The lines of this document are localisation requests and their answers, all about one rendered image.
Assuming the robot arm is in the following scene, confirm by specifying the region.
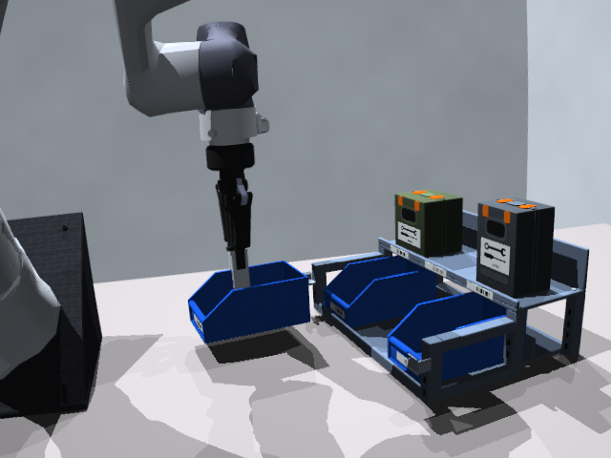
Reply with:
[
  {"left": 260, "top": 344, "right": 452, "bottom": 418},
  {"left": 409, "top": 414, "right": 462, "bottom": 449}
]
[{"left": 0, "top": 0, "right": 269, "bottom": 380}]

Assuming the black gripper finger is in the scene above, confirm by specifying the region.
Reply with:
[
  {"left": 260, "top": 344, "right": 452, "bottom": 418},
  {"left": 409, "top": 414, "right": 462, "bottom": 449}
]
[
  {"left": 221, "top": 178, "right": 253, "bottom": 290},
  {"left": 215, "top": 180, "right": 231, "bottom": 270}
]

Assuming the black tool case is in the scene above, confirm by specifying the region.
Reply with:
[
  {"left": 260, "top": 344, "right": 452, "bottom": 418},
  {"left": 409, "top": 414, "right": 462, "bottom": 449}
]
[{"left": 476, "top": 197, "right": 555, "bottom": 299}]

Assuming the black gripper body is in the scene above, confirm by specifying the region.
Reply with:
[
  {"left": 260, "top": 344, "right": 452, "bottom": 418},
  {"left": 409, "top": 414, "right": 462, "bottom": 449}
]
[{"left": 206, "top": 143, "right": 255, "bottom": 204}]

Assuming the blue open-front bin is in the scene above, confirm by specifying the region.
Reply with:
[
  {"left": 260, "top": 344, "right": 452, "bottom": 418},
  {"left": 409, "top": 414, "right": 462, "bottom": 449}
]
[
  {"left": 388, "top": 292, "right": 506, "bottom": 384},
  {"left": 188, "top": 260, "right": 310, "bottom": 344},
  {"left": 324, "top": 256, "right": 436, "bottom": 328}
]

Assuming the dark green tool case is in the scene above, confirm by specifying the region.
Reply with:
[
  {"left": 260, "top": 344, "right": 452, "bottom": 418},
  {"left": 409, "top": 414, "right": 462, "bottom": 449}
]
[{"left": 394, "top": 189, "right": 463, "bottom": 258}]

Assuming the dark grey shelf rack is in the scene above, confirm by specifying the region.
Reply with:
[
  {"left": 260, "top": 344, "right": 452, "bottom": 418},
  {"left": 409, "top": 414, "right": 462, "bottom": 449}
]
[{"left": 303, "top": 210, "right": 589, "bottom": 405}]

